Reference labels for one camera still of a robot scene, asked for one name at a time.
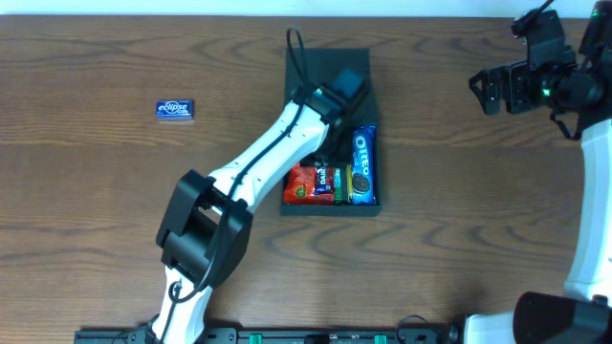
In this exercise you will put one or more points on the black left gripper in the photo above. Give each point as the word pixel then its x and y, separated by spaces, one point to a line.
pixel 341 159

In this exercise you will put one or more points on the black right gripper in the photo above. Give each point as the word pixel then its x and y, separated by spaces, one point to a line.
pixel 493 89

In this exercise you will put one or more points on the yellow snack bag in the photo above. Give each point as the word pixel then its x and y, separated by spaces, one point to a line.
pixel 348 184

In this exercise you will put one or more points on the blue Oreo cookie pack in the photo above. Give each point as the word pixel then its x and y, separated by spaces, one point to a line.
pixel 363 170

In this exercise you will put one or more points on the purple Dairy Milk bar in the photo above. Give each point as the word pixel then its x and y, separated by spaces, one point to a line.
pixel 324 180

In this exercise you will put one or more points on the green white chocolate bar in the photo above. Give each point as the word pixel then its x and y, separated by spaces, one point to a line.
pixel 338 186

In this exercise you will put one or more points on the red snack bag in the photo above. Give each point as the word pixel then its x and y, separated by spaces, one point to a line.
pixel 300 187

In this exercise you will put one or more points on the dark green box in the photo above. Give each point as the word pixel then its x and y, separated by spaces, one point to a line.
pixel 323 67

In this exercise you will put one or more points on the blue Eclipse mint box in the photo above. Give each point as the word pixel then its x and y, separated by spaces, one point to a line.
pixel 174 109

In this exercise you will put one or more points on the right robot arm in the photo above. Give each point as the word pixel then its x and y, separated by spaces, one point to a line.
pixel 582 314

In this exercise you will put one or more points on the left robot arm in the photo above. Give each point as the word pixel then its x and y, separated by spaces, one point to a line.
pixel 206 227

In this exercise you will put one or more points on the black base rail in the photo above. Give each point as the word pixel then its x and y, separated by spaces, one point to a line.
pixel 419 334

